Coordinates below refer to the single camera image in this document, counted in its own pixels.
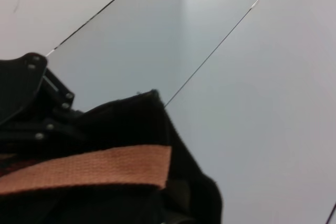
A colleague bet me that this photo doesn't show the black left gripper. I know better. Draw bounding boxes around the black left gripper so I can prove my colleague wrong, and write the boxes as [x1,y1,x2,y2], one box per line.
[0,52,87,145]

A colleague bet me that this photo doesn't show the black food bag orange straps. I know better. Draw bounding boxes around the black food bag orange straps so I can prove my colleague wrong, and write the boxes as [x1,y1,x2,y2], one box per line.
[0,89,224,224]

